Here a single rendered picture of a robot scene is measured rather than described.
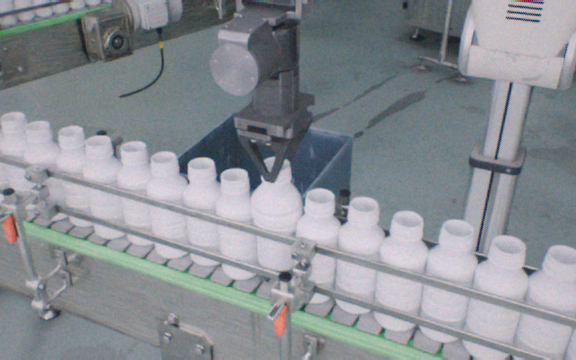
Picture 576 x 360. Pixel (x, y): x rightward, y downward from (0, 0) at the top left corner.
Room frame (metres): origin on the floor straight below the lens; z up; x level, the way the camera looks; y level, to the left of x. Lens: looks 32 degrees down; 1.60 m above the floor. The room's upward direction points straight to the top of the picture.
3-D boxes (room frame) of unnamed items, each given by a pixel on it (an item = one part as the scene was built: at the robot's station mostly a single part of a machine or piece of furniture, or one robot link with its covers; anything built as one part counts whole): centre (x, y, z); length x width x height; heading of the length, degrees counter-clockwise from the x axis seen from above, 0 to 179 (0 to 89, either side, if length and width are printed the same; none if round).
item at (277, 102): (0.69, 0.02, 1.30); 0.10 x 0.07 x 0.07; 155
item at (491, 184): (1.19, -0.46, 0.74); 0.11 x 0.11 x 0.40; 65
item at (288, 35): (0.68, 0.02, 1.36); 0.07 x 0.06 x 0.07; 155
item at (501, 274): (0.56, -0.25, 1.08); 0.06 x 0.06 x 0.17
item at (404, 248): (0.61, -0.14, 1.08); 0.06 x 0.06 x 0.17
